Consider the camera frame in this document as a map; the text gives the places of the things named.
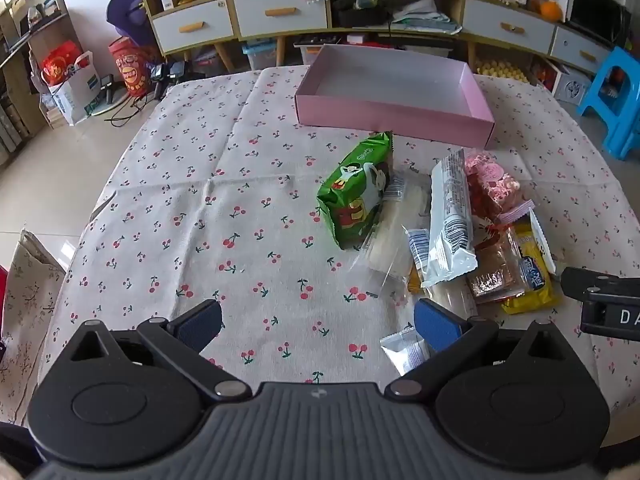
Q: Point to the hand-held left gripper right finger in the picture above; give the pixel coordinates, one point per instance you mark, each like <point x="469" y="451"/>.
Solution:
<point x="437" y="325"/>

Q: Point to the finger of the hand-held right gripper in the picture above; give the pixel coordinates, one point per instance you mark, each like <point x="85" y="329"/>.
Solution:
<point x="580" y="280"/>

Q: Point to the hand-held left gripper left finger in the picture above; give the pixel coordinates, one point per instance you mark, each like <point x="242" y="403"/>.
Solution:
<point x="200" y="322"/>

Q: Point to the white blue bread packet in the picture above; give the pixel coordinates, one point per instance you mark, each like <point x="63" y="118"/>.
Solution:
<point x="450" y="300"/>

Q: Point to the small white snack packet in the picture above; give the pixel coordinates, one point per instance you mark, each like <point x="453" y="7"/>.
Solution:
<point x="405" y="352"/>

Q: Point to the yellow chip packet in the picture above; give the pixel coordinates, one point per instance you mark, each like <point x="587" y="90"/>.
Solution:
<point x="532" y="270"/>

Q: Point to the clear brown wafer packet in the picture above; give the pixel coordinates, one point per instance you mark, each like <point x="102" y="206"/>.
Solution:
<point x="492" y="275"/>

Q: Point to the red white snack packet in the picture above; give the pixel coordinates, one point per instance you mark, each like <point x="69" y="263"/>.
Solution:
<point x="485" y="232"/>

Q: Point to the clear rice cracker packet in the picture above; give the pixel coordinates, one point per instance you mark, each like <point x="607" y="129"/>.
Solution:
<point x="400" y="225"/>

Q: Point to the long white snack packet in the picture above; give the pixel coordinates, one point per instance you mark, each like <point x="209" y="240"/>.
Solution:
<point x="450" y="210"/>

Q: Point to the pink nougat packet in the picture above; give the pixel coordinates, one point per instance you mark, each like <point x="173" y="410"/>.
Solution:
<point x="492" y="180"/>

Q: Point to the green snack packet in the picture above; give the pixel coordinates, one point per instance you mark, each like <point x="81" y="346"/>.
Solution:
<point x="355" y="195"/>

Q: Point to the pink cardboard box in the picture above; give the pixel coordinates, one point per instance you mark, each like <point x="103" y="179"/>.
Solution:
<point x="390" y="77"/>

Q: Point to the cherry print tablecloth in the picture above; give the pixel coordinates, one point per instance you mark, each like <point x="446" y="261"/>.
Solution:
<point x="225" y="185"/>

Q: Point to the beige branch print cloth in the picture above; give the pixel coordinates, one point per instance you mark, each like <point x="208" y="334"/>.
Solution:
<point x="25" y="300"/>

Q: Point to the blue plastic stool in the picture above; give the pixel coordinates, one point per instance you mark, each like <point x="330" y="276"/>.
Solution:
<point x="617" y="90"/>

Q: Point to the white printed box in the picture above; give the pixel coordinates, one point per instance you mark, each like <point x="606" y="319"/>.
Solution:
<point x="572" y="85"/>

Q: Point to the tray of yellow balls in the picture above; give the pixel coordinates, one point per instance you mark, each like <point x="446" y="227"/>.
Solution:
<point x="500" y="69"/>

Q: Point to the white cabinet drawer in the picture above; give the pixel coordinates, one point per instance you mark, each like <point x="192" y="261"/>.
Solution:
<point x="580" y="50"/>
<point x="280" y="10"/>
<point x="192" y="25"/>
<point x="507" y="25"/>

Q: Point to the black device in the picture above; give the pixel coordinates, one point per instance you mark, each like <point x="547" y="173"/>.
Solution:
<point x="170" y="72"/>

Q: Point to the white paper bag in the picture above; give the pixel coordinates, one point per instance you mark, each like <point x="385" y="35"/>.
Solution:
<point x="75" y="95"/>

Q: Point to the red round lantern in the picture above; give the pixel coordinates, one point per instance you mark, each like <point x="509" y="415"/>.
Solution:
<point x="131" y="67"/>

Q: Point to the black microwave oven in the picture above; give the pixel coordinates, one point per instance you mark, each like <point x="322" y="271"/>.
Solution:
<point x="597" y="12"/>

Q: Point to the orange fruit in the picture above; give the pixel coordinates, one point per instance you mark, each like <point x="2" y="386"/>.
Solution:
<point x="551" y="11"/>

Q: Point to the clear storage bin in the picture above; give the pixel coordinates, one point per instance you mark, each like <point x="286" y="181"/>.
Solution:
<point x="312" y="50"/>
<point x="260" y="55"/>

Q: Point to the wooden cabinet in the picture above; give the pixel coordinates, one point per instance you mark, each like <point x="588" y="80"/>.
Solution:
<point x="450" y="20"/>

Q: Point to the red gift bag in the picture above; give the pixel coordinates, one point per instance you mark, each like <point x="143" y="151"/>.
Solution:
<point x="60" y="65"/>

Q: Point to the stack of papers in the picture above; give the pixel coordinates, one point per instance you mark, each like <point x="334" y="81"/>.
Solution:
<point x="425" y="17"/>

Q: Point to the purple chair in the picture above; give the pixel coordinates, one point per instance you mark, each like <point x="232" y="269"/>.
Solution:
<point x="127" y="15"/>

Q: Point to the black bag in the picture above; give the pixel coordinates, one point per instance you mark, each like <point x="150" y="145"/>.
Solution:
<point x="357" y="7"/>

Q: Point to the wooden bookshelf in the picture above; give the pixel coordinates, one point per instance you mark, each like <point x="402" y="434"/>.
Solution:
<point x="30" y="35"/>

